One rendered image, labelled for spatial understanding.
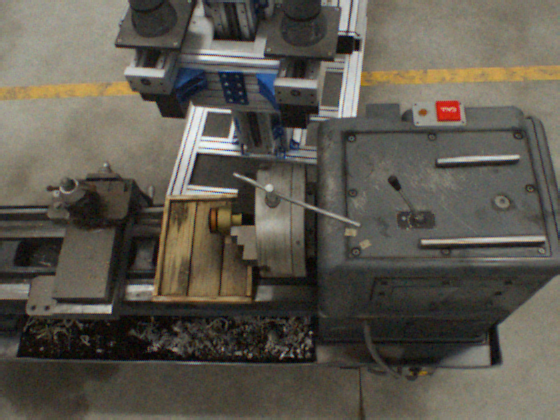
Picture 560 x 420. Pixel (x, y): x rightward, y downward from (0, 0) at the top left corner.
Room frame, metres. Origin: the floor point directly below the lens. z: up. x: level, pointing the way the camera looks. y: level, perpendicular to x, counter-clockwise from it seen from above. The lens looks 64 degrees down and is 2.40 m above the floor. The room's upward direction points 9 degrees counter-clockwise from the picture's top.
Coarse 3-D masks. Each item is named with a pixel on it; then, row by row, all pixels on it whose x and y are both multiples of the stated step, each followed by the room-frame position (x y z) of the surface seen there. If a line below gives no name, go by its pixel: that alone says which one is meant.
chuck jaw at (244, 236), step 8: (232, 232) 0.62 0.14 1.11; (240, 232) 0.62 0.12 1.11; (248, 232) 0.61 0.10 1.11; (232, 240) 0.61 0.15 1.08; (240, 240) 0.59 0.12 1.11; (248, 240) 0.59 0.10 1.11; (240, 248) 0.58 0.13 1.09; (248, 248) 0.56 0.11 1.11; (248, 256) 0.54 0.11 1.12; (256, 256) 0.54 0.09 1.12; (248, 264) 0.53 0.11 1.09; (256, 264) 0.53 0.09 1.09; (264, 264) 0.51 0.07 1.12
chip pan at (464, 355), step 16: (0, 336) 0.62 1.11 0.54; (16, 336) 0.61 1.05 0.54; (0, 352) 0.56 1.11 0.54; (16, 352) 0.55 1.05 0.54; (320, 352) 0.38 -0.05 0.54; (336, 352) 0.37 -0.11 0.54; (352, 352) 0.36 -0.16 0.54; (368, 352) 0.35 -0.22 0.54; (384, 352) 0.35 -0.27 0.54; (400, 352) 0.34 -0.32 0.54; (416, 352) 0.33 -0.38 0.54; (432, 352) 0.32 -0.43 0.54; (448, 352) 0.31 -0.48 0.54; (464, 352) 0.30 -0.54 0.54; (480, 352) 0.29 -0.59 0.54
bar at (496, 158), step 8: (440, 160) 0.64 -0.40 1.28; (448, 160) 0.64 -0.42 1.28; (456, 160) 0.64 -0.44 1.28; (464, 160) 0.63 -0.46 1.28; (472, 160) 0.63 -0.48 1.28; (480, 160) 0.63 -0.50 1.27; (488, 160) 0.62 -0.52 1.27; (496, 160) 0.62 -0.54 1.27; (504, 160) 0.62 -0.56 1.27; (512, 160) 0.61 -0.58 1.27
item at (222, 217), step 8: (216, 208) 0.70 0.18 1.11; (224, 208) 0.69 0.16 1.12; (208, 216) 0.68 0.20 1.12; (216, 216) 0.67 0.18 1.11; (224, 216) 0.67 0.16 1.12; (232, 216) 0.67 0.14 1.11; (240, 216) 0.66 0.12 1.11; (208, 224) 0.66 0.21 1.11; (216, 224) 0.65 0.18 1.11; (224, 224) 0.65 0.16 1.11; (232, 224) 0.65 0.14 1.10; (240, 224) 0.64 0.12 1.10; (216, 232) 0.64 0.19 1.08; (224, 232) 0.63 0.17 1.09
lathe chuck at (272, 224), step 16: (272, 176) 0.70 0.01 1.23; (288, 176) 0.70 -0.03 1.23; (256, 192) 0.66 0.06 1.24; (288, 192) 0.64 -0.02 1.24; (256, 208) 0.62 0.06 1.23; (272, 208) 0.61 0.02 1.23; (288, 208) 0.60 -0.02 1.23; (256, 224) 0.58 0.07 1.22; (272, 224) 0.57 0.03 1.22; (288, 224) 0.57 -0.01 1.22; (256, 240) 0.55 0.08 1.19; (272, 240) 0.54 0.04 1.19; (288, 240) 0.53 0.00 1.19; (272, 256) 0.51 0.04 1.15; (288, 256) 0.51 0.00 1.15; (272, 272) 0.50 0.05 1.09; (288, 272) 0.49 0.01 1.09
